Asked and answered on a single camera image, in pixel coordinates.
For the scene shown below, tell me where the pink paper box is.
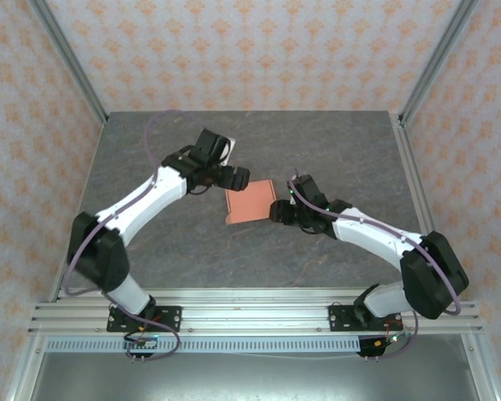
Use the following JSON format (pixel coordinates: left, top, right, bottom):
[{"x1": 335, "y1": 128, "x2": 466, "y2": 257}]
[{"x1": 224, "y1": 178, "x2": 278, "y2": 227}]

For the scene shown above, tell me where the grey metal sheet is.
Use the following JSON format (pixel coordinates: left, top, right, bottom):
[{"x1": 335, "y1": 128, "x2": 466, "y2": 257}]
[{"x1": 27, "y1": 353, "x2": 483, "y2": 401}]

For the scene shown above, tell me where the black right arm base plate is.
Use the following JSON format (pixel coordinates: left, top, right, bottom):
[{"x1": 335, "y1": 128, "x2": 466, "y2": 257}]
[{"x1": 328, "y1": 303, "x2": 404, "y2": 333}]

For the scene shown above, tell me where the aluminium corner post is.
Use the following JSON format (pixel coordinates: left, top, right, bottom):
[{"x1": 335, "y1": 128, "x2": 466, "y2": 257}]
[
  {"x1": 397, "y1": 0, "x2": 482, "y2": 126},
  {"x1": 27, "y1": 0, "x2": 109, "y2": 125}
]

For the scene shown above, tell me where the white slotted cable duct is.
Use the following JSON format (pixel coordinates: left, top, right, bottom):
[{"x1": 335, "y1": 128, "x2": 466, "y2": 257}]
[{"x1": 44, "y1": 337, "x2": 363, "y2": 354}]

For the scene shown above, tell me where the aluminium mounting rail beam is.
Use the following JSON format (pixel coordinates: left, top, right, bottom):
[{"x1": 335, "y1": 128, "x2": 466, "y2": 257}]
[{"x1": 27, "y1": 287, "x2": 484, "y2": 336}]

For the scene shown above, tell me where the aluminium frame leg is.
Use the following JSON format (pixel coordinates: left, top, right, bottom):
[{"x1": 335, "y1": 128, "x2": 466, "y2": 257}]
[
  {"x1": 461, "y1": 333, "x2": 501, "y2": 401},
  {"x1": 6, "y1": 333, "x2": 47, "y2": 401}
]

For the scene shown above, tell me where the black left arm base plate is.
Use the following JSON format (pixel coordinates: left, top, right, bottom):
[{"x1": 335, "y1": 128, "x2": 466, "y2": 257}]
[{"x1": 106, "y1": 306, "x2": 183, "y2": 333}]

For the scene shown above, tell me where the aluminium side rail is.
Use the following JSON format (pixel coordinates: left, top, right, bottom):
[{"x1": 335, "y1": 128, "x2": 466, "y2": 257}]
[{"x1": 390, "y1": 111, "x2": 460, "y2": 302}]

